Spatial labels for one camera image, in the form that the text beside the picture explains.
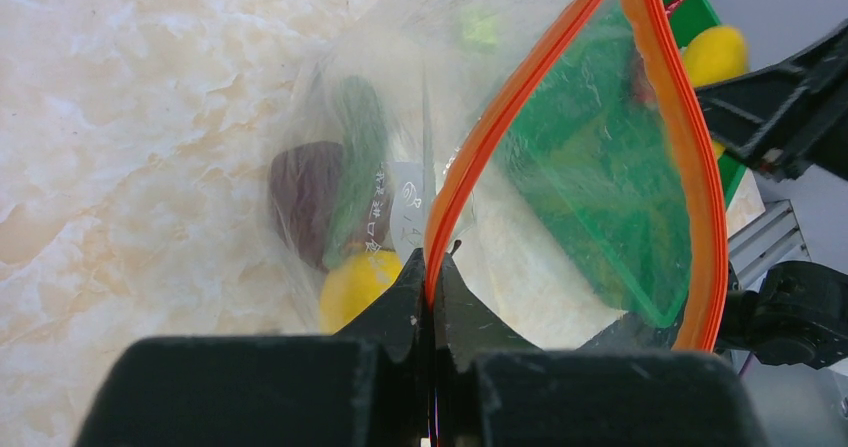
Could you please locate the clear zip bag orange zipper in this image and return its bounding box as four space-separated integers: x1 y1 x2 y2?
268 0 728 351

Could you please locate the dark red apple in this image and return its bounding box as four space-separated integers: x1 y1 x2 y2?
268 141 343 272

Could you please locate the green plastic tray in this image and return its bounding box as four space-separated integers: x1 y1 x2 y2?
494 0 728 336

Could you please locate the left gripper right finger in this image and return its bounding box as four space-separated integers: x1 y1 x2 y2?
433 257 768 446

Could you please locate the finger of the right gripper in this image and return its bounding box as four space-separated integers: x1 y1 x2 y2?
695 21 847 181

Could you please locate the red chili pepper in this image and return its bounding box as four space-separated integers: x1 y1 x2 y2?
664 0 686 20

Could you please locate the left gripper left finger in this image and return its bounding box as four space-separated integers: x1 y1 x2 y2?
76 251 429 446

